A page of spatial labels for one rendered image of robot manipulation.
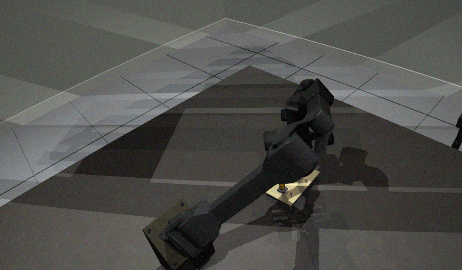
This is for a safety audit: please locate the pale yellow circuit board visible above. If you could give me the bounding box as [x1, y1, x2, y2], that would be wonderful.
[264, 170, 320, 208]

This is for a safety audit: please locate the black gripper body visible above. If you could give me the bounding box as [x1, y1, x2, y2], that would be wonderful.
[263, 118, 334, 151]

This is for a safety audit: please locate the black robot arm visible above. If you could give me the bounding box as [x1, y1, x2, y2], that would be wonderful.
[159, 78, 335, 258]

